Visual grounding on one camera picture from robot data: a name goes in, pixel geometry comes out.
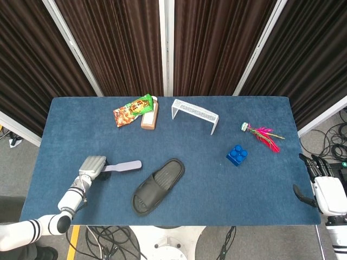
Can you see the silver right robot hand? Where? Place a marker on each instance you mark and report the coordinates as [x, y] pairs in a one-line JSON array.
[[330, 195]]

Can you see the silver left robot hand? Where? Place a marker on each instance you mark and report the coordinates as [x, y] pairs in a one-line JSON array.
[[92, 168]]

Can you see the grey shoehorn paddle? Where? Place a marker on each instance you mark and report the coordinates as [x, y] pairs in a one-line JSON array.
[[127, 165]]

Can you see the black rubber slipper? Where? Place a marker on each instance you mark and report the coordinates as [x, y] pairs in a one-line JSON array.
[[160, 184]]

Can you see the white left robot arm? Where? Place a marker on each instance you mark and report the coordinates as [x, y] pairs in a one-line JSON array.
[[70, 199]]

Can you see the blue carpet table mat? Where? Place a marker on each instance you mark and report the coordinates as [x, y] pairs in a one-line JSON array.
[[81, 130]]

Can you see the orange green snack bag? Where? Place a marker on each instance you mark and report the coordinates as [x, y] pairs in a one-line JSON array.
[[127, 113]]

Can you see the brown white bar block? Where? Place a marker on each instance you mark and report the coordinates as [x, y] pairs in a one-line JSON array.
[[150, 119]]

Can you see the yellow floor tape strip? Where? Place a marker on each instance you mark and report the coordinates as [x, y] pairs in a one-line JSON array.
[[73, 243]]

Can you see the white floor plug box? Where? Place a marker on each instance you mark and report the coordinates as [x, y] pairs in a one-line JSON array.
[[16, 142]]

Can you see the blue plastic building block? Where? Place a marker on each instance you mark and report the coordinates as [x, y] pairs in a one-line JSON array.
[[236, 158]]

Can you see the pink feather shuttlecock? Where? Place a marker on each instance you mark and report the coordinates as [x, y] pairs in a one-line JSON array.
[[244, 126]]

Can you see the brown pleated curtain panel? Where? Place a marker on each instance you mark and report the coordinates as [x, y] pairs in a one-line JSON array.
[[311, 54], [32, 67], [217, 48], [122, 48]]

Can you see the white partition frame rail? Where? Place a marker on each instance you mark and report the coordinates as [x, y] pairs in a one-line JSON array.
[[19, 127], [322, 120]]

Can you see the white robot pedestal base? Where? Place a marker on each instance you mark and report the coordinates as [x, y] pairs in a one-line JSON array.
[[168, 243]]

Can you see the white partition frame post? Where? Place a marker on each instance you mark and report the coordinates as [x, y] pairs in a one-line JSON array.
[[259, 47], [166, 54], [73, 47]]

